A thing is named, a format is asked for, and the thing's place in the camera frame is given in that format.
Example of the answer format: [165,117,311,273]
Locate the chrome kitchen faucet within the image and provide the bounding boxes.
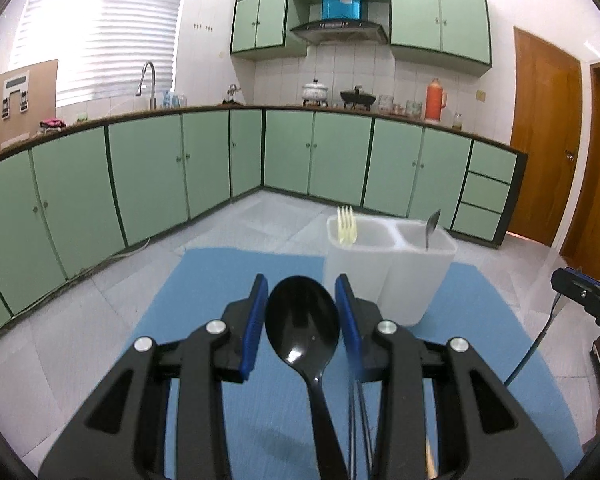
[135,61,158,110]

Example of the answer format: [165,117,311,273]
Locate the white two-compartment utensil holder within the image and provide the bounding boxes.
[322,214,458,326]

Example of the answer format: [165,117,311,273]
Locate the white window blinds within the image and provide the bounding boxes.
[12,0,186,108]

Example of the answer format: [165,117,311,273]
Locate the black wok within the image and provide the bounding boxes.
[340,87,377,111]

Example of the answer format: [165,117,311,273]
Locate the steel range hood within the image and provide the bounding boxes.
[290,19,388,46]

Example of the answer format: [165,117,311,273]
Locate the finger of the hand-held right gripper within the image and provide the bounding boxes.
[551,267,600,336]

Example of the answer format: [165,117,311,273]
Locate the white cooking pot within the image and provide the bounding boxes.
[301,80,329,104]

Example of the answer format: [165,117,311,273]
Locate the grey cable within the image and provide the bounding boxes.
[502,292,563,388]

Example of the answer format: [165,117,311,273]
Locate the green base cabinet run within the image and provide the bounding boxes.
[0,107,528,346]

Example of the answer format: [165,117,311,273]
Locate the blue table mat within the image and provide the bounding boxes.
[87,247,586,480]

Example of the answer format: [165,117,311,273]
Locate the green wall cabinets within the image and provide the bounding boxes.
[230,0,493,78]

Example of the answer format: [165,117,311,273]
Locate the pale yellow plastic fork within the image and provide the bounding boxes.
[336,205,359,248]

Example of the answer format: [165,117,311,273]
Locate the orange thermos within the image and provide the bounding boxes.
[425,78,448,122]

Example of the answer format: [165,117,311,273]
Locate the blue box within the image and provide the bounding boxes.
[321,0,365,21]

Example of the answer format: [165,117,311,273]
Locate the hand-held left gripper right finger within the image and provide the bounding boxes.
[335,274,565,480]

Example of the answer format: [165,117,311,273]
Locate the black plastic spoon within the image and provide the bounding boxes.
[265,276,351,480]

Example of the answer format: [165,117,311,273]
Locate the brown cardboard board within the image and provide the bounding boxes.
[0,59,60,161]

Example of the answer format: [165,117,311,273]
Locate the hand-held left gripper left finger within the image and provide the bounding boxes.
[39,274,270,480]

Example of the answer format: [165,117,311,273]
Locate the green drawer unit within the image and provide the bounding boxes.
[450,140,520,249]

